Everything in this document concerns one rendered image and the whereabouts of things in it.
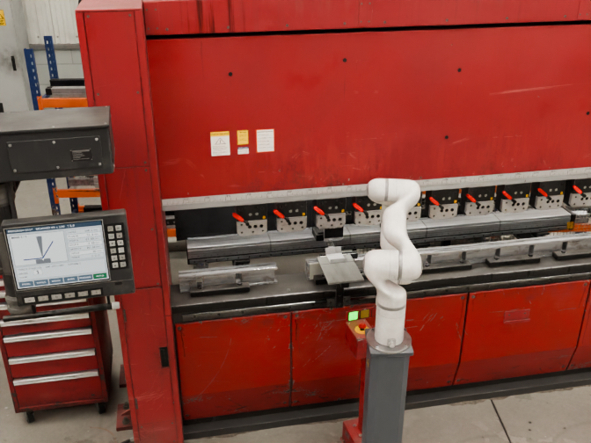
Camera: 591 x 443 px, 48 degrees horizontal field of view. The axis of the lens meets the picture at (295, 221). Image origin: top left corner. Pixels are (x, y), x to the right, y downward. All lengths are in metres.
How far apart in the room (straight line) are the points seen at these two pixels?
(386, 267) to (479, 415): 1.71
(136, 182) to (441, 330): 1.86
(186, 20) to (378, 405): 1.83
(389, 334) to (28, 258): 1.45
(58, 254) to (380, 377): 1.39
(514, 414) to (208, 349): 1.81
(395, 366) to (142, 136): 1.43
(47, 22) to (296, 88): 4.88
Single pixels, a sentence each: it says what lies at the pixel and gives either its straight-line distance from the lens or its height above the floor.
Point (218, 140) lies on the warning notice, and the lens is 3.13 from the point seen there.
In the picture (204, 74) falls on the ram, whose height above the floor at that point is 1.98.
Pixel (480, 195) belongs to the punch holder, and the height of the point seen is 1.29.
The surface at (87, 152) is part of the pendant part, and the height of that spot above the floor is 1.85.
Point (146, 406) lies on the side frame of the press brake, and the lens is 3.60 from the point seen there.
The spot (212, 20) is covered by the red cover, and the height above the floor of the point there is 2.21.
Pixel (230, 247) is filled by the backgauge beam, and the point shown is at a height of 0.97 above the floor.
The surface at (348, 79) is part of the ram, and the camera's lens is 3.16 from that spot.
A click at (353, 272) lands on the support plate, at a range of 3.36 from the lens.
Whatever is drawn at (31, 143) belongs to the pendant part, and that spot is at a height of 1.89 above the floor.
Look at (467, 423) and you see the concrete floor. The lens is 4.09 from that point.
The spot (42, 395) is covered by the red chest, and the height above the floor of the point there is 0.22.
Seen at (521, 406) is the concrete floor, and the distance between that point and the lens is 4.28.
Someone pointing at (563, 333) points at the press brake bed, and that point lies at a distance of 4.21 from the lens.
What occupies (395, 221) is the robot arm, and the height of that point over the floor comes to 1.49.
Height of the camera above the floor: 2.68
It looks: 26 degrees down
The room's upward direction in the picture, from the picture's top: straight up
